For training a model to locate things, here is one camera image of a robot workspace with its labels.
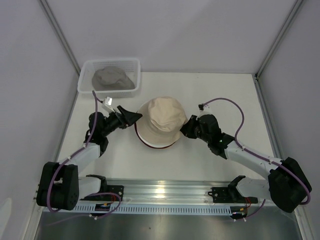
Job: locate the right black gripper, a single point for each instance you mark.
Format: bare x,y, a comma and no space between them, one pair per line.
187,131

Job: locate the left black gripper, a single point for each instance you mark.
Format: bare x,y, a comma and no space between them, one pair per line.
131,117

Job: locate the red bucket hat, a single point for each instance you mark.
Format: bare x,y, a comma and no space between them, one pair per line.
136,129

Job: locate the beige bucket hat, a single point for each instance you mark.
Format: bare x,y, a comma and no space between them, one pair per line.
161,121

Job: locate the white bucket hat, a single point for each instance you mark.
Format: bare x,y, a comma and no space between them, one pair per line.
152,145

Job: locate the grey bucket hat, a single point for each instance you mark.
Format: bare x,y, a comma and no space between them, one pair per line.
111,78

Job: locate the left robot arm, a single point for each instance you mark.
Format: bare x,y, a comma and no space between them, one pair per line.
60,186

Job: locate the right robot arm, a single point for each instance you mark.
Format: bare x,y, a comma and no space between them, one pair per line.
282,180

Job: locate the white plastic basket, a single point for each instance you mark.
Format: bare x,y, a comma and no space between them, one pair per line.
131,67

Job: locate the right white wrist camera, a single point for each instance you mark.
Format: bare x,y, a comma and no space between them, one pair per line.
204,109

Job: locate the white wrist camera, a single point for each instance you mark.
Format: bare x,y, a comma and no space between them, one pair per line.
107,105
204,109

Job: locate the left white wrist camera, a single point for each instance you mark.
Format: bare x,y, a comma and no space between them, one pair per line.
107,105

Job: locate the aluminium mounting rail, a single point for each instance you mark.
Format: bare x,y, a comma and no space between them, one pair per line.
173,192

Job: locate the white slotted cable duct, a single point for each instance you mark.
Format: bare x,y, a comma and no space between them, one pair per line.
151,209

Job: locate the left aluminium frame post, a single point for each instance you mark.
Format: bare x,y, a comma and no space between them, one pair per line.
49,14

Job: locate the aluminium frame post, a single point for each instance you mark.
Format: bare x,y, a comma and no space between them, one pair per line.
49,14
281,34

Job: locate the right aluminium frame post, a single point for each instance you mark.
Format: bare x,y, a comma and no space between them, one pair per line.
281,34

